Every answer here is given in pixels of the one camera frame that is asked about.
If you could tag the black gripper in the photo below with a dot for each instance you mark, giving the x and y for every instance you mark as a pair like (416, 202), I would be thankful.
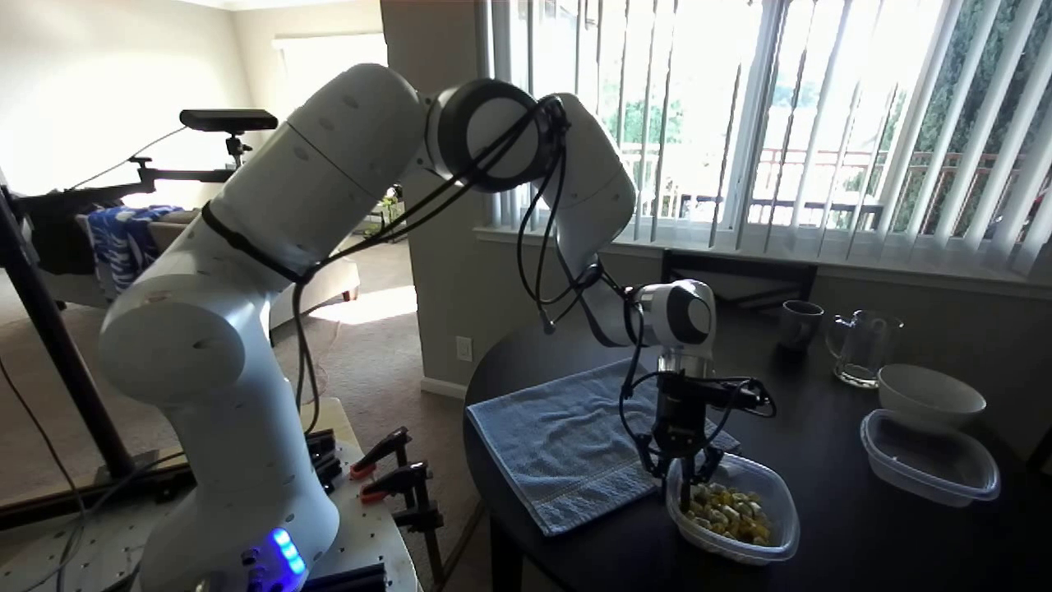
(682, 405)

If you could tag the clear plastic lunch box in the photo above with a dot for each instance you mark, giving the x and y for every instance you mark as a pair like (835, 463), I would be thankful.
(760, 484)

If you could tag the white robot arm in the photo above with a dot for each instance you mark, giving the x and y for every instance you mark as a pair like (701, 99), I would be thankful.
(219, 330)

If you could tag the light blue towel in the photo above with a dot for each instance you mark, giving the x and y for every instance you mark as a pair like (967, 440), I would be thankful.
(546, 440)

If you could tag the dark mug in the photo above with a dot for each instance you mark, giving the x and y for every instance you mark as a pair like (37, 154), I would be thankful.
(801, 324)

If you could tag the glass measuring cup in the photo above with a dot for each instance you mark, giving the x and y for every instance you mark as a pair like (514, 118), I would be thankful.
(859, 350)

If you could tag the clear lidded plastic container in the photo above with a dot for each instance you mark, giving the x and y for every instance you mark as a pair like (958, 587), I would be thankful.
(932, 464)

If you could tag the white bowl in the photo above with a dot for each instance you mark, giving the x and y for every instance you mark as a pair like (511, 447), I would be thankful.
(932, 397)

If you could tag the black orange clamp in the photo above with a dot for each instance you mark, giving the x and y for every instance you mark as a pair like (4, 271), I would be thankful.
(397, 487)
(380, 452)

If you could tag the white vertical blinds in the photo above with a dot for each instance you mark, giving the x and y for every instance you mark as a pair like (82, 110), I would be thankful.
(823, 121)

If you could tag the blue patterned cloth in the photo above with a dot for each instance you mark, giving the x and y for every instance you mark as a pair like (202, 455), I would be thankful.
(127, 247)

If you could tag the white robot mounting table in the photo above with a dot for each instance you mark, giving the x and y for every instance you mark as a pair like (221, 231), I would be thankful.
(75, 547)

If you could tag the black stand pole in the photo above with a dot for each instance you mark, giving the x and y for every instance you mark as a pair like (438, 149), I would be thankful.
(68, 350)

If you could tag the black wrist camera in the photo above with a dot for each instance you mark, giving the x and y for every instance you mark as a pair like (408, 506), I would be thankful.
(729, 392)

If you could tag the white wall outlet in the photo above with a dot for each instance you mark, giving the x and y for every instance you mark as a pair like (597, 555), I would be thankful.
(464, 350)

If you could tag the black stereo camera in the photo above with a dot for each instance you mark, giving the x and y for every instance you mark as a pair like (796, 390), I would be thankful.
(226, 121)

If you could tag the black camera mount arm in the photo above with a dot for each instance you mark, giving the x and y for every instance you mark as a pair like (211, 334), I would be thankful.
(182, 174)

